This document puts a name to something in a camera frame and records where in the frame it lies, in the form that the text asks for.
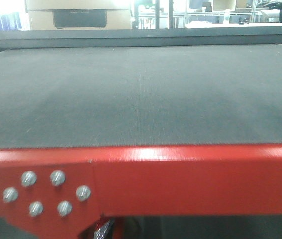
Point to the dark conveyor belt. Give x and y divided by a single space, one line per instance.
84 97

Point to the cardboard box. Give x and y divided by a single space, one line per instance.
79 14

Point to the red conveyor frame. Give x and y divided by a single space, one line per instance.
140 181

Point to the silver screw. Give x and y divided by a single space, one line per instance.
35 208
28 178
83 192
10 194
64 208
57 178

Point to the white background table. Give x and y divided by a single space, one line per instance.
205 24

